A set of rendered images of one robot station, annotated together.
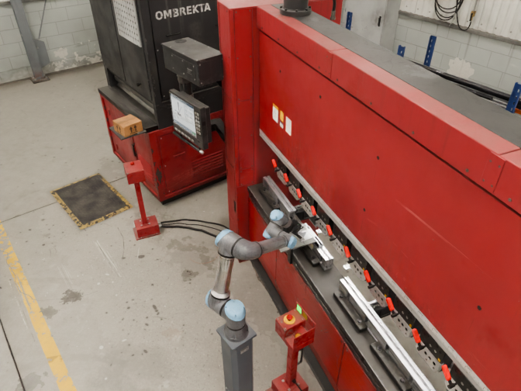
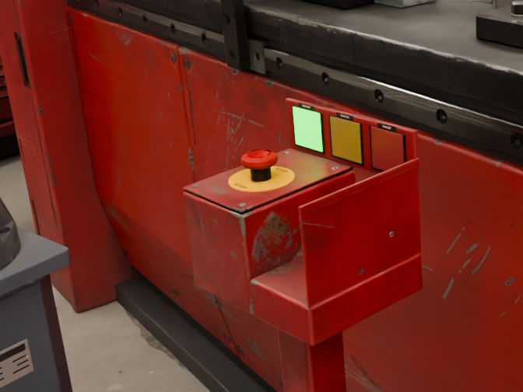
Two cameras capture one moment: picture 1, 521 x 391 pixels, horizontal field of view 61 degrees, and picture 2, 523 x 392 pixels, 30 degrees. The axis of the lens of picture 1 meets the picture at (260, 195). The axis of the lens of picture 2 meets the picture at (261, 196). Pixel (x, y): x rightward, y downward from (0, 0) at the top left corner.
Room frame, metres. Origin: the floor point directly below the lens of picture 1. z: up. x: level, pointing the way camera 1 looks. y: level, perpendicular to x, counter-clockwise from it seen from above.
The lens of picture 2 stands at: (0.75, -0.09, 1.16)
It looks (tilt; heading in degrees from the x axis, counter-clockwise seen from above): 22 degrees down; 355
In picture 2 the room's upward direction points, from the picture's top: 6 degrees counter-clockwise
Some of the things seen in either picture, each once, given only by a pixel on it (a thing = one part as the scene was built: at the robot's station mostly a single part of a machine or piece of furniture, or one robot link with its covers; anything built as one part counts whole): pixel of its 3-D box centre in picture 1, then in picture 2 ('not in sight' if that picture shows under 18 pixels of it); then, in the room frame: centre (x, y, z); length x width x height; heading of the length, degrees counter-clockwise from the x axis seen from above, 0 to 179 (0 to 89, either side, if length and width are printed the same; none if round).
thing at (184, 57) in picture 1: (196, 100); not in sight; (3.28, 0.51, 1.53); 0.51 x 0.25 x 0.85; 40
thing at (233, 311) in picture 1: (234, 313); not in sight; (1.64, 0.15, 0.94); 0.13 x 0.12 x 0.14; 49
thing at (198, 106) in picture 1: (191, 118); not in sight; (3.19, 0.55, 1.42); 0.45 x 0.12 x 0.36; 40
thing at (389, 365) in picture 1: (390, 366); not in sight; (1.34, -0.69, 0.89); 0.30 x 0.05 x 0.03; 23
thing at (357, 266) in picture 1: (363, 261); not in sight; (1.76, -0.58, 1.26); 0.15 x 0.09 x 0.17; 23
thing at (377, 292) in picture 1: (384, 286); not in sight; (1.57, -0.66, 1.26); 0.15 x 0.09 x 0.17; 23
